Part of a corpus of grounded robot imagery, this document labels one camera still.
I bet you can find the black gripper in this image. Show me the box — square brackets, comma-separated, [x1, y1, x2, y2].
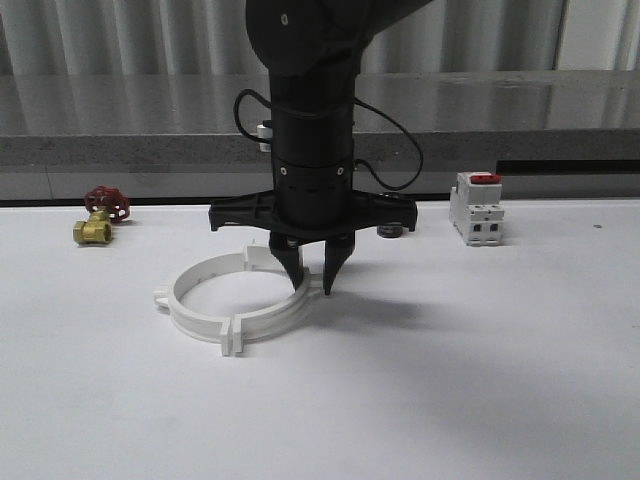
[209, 160, 417, 295]

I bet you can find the white half clamp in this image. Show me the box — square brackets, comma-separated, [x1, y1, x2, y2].
[221, 245, 323, 356]
[153, 247, 248, 356]

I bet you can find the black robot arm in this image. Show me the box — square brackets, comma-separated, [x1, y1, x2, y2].
[209, 1, 420, 291]

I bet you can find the black cylindrical capacitor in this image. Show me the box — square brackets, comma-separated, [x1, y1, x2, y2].
[377, 192, 404, 239]

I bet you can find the brass valve red handwheel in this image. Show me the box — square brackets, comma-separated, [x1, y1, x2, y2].
[73, 186, 130, 245]

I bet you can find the grey stone ledge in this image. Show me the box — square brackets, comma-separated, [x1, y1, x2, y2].
[1, 71, 639, 173]

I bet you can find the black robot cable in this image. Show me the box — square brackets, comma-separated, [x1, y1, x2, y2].
[233, 88, 425, 192]

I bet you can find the white circuit breaker red switch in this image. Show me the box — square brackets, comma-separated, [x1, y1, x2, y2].
[449, 172, 505, 246]

